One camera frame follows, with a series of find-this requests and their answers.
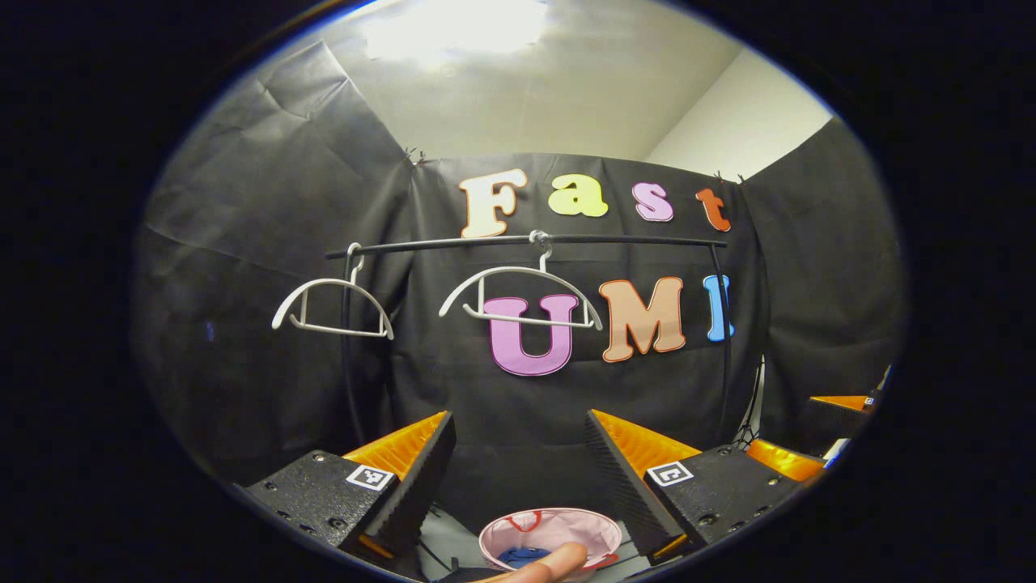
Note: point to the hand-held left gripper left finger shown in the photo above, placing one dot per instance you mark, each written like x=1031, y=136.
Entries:
x=421, y=486

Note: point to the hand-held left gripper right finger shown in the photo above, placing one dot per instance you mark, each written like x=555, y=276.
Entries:
x=619, y=478

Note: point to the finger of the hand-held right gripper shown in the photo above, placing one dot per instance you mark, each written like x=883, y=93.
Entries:
x=842, y=402
x=785, y=461

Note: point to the pink laundry hamper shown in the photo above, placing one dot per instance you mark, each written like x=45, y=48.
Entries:
x=566, y=526

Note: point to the small white clothes hanger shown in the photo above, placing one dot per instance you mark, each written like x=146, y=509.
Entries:
x=332, y=283

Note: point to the large white clothes hanger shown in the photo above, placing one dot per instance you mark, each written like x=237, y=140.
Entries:
x=518, y=274

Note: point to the black clothes rack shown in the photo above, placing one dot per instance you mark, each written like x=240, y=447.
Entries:
x=631, y=240

